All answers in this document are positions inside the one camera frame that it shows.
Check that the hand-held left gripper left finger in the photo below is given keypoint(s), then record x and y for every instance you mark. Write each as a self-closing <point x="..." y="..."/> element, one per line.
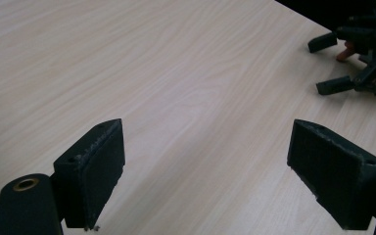
<point x="91" y="178"/>

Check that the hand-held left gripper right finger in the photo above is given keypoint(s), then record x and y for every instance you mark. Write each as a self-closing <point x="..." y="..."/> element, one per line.
<point x="336" y="178"/>

